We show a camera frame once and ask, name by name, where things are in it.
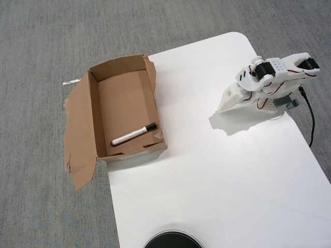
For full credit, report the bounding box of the white tapered fixed gripper finger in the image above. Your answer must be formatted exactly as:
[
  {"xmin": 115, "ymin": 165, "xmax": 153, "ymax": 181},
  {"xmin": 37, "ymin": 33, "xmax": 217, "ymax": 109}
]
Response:
[{"xmin": 216, "ymin": 82, "xmax": 245, "ymax": 115}]

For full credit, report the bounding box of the white gripper body with slots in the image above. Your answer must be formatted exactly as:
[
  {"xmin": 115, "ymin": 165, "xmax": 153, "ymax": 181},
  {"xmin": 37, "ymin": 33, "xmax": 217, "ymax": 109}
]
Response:
[{"xmin": 234, "ymin": 66, "xmax": 276, "ymax": 91}]

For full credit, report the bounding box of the white marker pen black cap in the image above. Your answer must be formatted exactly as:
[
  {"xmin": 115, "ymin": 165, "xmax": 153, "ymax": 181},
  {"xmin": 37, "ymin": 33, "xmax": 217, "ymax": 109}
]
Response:
[{"xmin": 110, "ymin": 122, "xmax": 158, "ymax": 147}]

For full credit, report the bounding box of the open brown cardboard box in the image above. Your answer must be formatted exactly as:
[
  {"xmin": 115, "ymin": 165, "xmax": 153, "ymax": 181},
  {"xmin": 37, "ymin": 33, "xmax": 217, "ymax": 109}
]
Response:
[{"xmin": 63, "ymin": 53, "xmax": 169, "ymax": 191}]

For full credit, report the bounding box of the grey table clamp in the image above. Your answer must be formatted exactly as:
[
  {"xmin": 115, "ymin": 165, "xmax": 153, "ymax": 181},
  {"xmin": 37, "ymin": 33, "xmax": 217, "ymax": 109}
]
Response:
[{"xmin": 274, "ymin": 97, "xmax": 300, "ymax": 111}]

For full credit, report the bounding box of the black round disc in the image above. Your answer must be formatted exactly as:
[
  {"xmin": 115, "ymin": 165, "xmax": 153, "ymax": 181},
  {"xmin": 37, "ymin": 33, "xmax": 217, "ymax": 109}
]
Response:
[{"xmin": 142, "ymin": 223, "xmax": 205, "ymax": 248}]

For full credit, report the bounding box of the black power cable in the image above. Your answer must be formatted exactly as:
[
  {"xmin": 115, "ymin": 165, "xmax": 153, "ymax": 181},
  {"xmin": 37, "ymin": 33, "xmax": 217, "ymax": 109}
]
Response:
[{"xmin": 298, "ymin": 86, "xmax": 316, "ymax": 148}]

